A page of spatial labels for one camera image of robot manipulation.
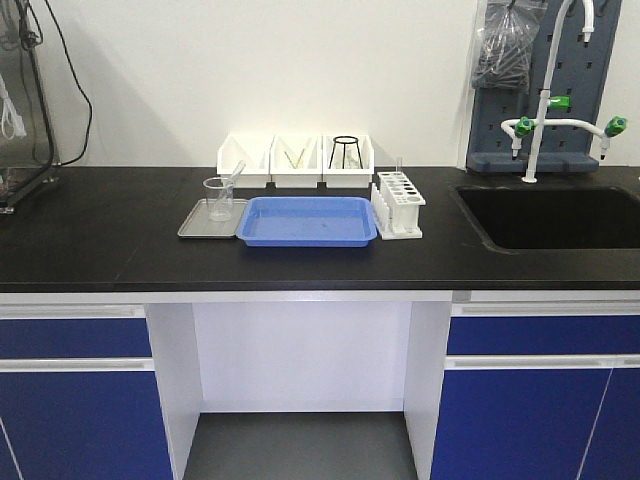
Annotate clear glass test tube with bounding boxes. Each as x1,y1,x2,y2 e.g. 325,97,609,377
222,160,246,187

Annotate white test tube rack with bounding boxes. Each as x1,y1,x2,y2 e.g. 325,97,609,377
370,171,426,240

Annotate grey pegboard drying rack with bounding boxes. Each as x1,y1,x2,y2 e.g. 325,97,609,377
466,1,621,173

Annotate blue plastic tray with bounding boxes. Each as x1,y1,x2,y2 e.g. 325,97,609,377
236,196,378,247

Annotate yellow green plastic sticks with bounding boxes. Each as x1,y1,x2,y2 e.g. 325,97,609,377
283,148,306,169

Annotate middle white storage bin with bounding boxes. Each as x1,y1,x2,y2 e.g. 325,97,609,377
269,133,323,188

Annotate white storage bin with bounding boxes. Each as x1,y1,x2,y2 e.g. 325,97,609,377
215,132,274,190
322,135,375,188
269,133,323,188

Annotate right white storage bin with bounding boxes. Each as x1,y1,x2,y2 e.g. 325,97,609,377
322,135,375,188

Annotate clear glass beaker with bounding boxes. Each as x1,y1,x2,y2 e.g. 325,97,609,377
202,176,233,221

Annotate left white storage bin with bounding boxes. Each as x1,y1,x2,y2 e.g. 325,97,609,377
215,132,274,190

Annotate grey metal tray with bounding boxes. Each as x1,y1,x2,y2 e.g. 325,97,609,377
177,198,248,238

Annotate black lab sink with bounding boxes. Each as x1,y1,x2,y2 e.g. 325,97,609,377
455,186,639,251

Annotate white gooseneck lab faucet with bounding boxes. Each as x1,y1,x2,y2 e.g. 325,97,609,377
501,0,628,184

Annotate clear plastic bag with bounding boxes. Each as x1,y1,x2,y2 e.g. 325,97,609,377
471,1,537,92

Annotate right blue cabinet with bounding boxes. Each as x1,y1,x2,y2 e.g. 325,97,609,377
430,305,639,479

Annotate blue cabinet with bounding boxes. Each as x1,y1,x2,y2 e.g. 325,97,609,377
430,305,639,479
1,305,174,479

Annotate left blue cabinet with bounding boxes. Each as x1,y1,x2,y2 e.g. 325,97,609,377
1,305,174,479

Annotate clear acrylic equipment box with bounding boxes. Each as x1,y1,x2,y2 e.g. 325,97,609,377
1,1,57,214

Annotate black wire tripod stand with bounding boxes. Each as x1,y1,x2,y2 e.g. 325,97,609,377
329,135,364,169

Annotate black cable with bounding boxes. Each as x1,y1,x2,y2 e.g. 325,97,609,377
30,0,94,167

